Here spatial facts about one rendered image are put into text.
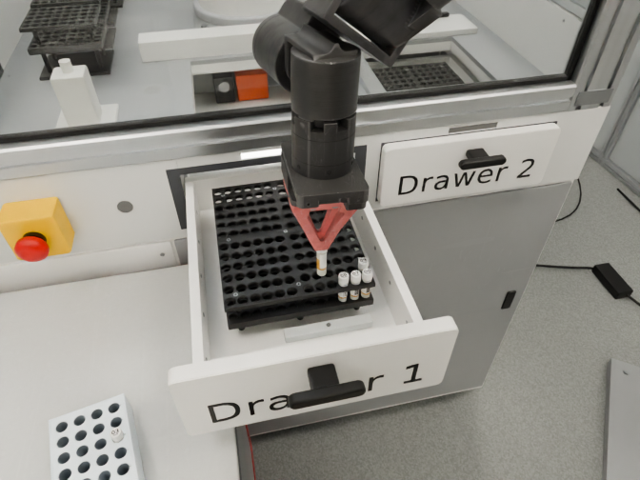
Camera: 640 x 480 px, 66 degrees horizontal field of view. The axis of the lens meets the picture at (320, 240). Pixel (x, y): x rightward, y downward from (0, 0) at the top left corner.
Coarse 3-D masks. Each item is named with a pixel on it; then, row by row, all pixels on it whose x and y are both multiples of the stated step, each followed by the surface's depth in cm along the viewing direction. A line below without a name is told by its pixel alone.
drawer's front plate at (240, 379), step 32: (448, 320) 50; (256, 352) 48; (288, 352) 48; (320, 352) 48; (352, 352) 49; (384, 352) 50; (416, 352) 51; (448, 352) 53; (192, 384) 46; (224, 384) 47; (256, 384) 49; (288, 384) 50; (384, 384) 54; (416, 384) 56; (192, 416) 50; (224, 416) 52; (256, 416) 53
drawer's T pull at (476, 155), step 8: (472, 152) 75; (480, 152) 75; (464, 160) 74; (472, 160) 74; (480, 160) 74; (488, 160) 74; (496, 160) 74; (504, 160) 74; (464, 168) 74; (472, 168) 74
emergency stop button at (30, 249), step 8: (24, 240) 64; (32, 240) 64; (40, 240) 65; (16, 248) 64; (24, 248) 64; (32, 248) 64; (40, 248) 64; (48, 248) 66; (24, 256) 65; (32, 256) 65; (40, 256) 65
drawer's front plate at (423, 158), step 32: (512, 128) 77; (544, 128) 77; (384, 160) 74; (416, 160) 75; (448, 160) 77; (512, 160) 80; (544, 160) 81; (384, 192) 78; (416, 192) 80; (448, 192) 81
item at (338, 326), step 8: (336, 320) 60; (344, 320) 60; (352, 320) 60; (360, 320) 60; (368, 320) 60; (288, 328) 59; (296, 328) 59; (304, 328) 59; (312, 328) 59; (320, 328) 59; (328, 328) 59; (336, 328) 59; (344, 328) 60; (352, 328) 60; (360, 328) 60; (288, 336) 59; (296, 336) 59; (304, 336) 59; (312, 336) 59; (320, 336) 60
